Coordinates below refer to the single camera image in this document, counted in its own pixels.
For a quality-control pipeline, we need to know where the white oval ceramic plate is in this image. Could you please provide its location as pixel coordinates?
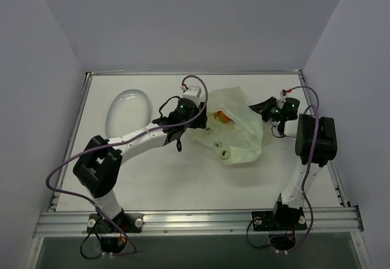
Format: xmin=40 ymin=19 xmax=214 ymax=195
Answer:
xmin=105 ymin=89 xmax=150 ymax=138

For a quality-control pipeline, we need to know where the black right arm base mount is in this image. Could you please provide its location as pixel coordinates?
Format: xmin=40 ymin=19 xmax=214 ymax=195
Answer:
xmin=246 ymin=209 xmax=308 ymax=251

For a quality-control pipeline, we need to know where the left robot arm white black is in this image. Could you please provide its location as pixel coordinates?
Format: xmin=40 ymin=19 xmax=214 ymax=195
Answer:
xmin=73 ymin=98 xmax=207 ymax=232

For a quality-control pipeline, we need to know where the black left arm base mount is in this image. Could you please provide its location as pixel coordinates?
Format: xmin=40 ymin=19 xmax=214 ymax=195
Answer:
xmin=86 ymin=211 xmax=144 ymax=256

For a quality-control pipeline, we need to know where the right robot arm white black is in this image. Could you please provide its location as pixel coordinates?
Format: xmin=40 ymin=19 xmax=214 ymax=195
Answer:
xmin=250 ymin=97 xmax=337 ymax=228

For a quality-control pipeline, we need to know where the pale green plastic bag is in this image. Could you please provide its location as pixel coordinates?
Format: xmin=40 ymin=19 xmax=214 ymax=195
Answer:
xmin=188 ymin=86 xmax=272 ymax=165

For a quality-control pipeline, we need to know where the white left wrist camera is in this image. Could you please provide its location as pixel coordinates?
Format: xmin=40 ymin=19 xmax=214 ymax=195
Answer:
xmin=182 ymin=86 xmax=202 ymax=105

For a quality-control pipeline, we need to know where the red orange fake mango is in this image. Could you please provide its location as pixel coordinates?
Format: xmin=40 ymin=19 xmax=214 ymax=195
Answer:
xmin=213 ymin=110 xmax=232 ymax=124

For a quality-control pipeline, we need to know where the aluminium front rail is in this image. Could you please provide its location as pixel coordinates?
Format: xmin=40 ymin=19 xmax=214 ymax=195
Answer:
xmin=33 ymin=208 xmax=363 ymax=239

